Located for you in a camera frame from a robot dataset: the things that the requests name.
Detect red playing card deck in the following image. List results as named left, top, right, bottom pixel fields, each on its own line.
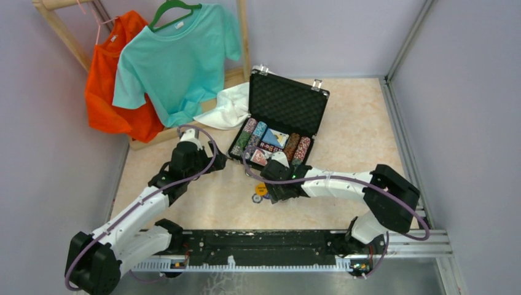
left=250, top=149, right=273, bottom=167

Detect yellow big blind button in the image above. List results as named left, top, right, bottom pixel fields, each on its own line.
left=255, top=183, right=268, bottom=197

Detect blue playing card box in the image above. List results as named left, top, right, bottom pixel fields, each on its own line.
left=262, top=128, right=289, bottom=149

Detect grey poker chip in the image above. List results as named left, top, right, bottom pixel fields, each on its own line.
left=252, top=194, right=264, bottom=204

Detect black poker set case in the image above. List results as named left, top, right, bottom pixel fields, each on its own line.
left=247, top=68, right=330, bottom=171

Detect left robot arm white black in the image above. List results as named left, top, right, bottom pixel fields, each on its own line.
left=65, top=139, right=227, bottom=294

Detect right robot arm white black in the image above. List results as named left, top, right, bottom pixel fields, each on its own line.
left=260, top=160, right=420, bottom=253

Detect red dice in case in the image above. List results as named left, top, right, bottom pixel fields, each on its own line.
left=259, top=141, right=283, bottom=152

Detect brown chip row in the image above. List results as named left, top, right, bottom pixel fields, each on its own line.
left=283, top=133, right=300, bottom=162

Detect red white chip row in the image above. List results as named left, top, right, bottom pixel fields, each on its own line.
left=291, top=136, right=311, bottom=166

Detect blue grey chip row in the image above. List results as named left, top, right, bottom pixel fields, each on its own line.
left=245, top=118, right=267, bottom=148

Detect green white chip row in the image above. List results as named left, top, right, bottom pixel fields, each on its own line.
left=229, top=117, right=258, bottom=157

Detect white cloth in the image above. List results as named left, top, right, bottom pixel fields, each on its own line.
left=194, top=82, right=249, bottom=130

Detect orange t-shirt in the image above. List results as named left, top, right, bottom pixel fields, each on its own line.
left=84, top=10, right=165, bottom=144

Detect teal t-shirt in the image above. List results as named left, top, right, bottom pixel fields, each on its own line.
left=112, top=4, right=241, bottom=128

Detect green clothes hanger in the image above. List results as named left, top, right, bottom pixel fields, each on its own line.
left=149, top=0, right=203, bottom=32

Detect pink clothes hanger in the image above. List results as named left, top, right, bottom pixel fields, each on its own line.
left=76, top=0, right=119, bottom=45

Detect wooden clothes rack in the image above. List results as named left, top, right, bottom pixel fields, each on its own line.
left=32, top=0, right=251, bottom=151

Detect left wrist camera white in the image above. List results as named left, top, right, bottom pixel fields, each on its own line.
left=179, top=128, right=203, bottom=150

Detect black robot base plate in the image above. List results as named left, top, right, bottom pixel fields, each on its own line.
left=146, top=229, right=388, bottom=267

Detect aluminium frame rail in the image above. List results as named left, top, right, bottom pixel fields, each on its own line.
left=131, top=230, right=453, bottom=276

